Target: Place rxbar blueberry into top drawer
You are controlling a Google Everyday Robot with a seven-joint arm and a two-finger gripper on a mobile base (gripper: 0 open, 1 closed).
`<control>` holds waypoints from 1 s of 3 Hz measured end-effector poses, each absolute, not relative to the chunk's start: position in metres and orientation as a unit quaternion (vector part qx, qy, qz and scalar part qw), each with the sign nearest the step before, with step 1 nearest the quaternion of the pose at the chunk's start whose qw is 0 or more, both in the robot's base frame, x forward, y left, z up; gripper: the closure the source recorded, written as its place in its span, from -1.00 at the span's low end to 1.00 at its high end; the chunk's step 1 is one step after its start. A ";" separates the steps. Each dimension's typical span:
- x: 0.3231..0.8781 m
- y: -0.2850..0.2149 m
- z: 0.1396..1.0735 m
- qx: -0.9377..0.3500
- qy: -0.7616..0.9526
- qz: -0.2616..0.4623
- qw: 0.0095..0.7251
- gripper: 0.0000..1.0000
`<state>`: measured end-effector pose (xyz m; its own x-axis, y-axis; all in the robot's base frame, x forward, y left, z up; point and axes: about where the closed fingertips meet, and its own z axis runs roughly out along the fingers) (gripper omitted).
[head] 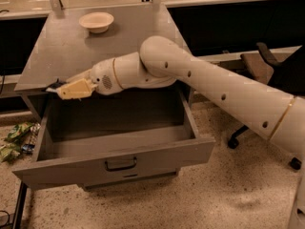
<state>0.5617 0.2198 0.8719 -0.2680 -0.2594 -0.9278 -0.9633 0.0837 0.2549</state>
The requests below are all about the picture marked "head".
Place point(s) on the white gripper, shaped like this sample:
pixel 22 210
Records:
pixel 102 76

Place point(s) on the dark blue rxbar wrapper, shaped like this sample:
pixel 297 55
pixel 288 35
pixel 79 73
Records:
pixel 55 85

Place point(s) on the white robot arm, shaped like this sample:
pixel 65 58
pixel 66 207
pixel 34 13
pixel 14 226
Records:
pixel 275 111

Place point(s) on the grey drawer cabinet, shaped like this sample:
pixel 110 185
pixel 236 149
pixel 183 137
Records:
pixel 64 48

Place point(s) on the open grey top drawer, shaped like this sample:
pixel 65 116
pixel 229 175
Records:
pixel 77 136

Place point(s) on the white paper bowl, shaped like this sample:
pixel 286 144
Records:
pixel 96 22

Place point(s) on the silver snack wrapper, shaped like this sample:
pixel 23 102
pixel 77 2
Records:
pixel 34 131

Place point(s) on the green chip bag upper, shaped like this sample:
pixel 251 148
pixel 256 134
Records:
pixel 18 131

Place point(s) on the green chip bag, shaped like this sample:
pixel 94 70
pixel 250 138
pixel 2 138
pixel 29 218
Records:
pixel 9 152
pixel 18 131

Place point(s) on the blue snack packet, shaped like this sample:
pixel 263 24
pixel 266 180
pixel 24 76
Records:
pixel 28 148

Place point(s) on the green chip bag lower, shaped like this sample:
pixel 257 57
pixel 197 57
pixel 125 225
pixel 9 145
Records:
pixel 9 152

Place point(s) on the black metal stand leg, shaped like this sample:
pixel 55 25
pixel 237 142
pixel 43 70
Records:
pixel 17 217

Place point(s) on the black office chair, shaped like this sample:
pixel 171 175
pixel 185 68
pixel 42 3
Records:
pixel 257 69

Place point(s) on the black drawer handle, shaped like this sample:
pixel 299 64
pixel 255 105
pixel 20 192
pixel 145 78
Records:
pixel 117 165

